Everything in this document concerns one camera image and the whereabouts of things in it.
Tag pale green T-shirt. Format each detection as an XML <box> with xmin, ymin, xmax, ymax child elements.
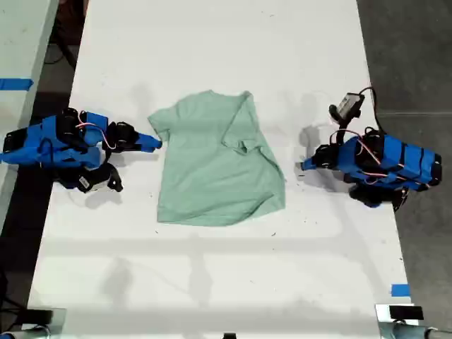
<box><xmin>147</xmin><ymin>90</ymin><xmax>286</xmax><ymax>227</ymax></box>

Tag long blue tape strip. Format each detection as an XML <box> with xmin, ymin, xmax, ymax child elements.
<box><xmin>0</xmin><ymin>78</ymin><xmax>35</xmax><ymax>91</ymax></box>

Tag pale side table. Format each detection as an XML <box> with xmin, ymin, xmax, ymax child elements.
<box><xmin>0</xmin><ymin>0</ymin><xmax>60</xmax><ymax>229</ymax></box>

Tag short blue tape strip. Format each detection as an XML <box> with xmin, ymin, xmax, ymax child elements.
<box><xmin>390</xmin><ymin>283</ymin><xmax>412</xmax><ymax>298</ymax></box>

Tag small black box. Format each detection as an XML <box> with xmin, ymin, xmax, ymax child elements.
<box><xmin>388</xmin><ymin>305</ymin><xmax>424</xmax><ymax>321</ymax></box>
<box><xmin>25</xmin><ymin>309</ymin><xmax>54</xmax><ymax>324</ymax></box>

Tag grey metal tube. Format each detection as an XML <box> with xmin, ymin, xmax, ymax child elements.
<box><xmin>379</xmin><ymin>322</ymin><xmax>452</xmax><ymax>339</ymax></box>
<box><xmin>0</xmin><ymin>326</ymin><xmax>51</xmax><ymax>339</ymax></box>

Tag black camera box white label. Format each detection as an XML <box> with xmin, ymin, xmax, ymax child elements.
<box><xmin>75</xmin><ymin>168</ymin><xmax>107</xmax><ymax>194</ymax></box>

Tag grey camera box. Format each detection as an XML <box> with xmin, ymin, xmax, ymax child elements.
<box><xmin>337</xmin><ymin>92</ymin><xmax>365</xmax><ymax>117</ymax></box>

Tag black camera cable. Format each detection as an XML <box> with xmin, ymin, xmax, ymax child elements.
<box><xmin>359</xmin><ymin>86</ymin><xmax>388</xmax><ymax>137</ymax></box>
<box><xmin>37</xmin><ymin>138</ymin><xmax>91</xmax><ymax>158</ymax></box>

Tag black floor cable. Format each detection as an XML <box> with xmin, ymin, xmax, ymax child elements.
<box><xmin>44</xmin><ymin>32</ymin><xmax>78</xmax><ymax>70</ymax></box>

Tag metal table bracket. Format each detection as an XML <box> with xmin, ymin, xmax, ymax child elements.
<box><xmin>374</xmin><ymin>303</ymin><xmax>429</xmax><ymax>325</ymax></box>
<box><xmin>20</xmin><ymin>307</ymin><xmax>68</xmax><ymax>328</ymax></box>

